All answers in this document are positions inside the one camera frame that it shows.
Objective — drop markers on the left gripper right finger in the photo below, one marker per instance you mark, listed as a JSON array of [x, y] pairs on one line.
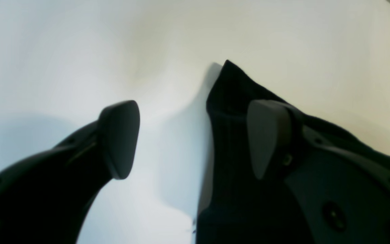
[[344, 196]]

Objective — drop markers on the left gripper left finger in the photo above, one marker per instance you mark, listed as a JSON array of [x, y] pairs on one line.
[[45, 198]]

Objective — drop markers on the black T-shirt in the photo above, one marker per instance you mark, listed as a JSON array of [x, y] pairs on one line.
[[243, 209]]

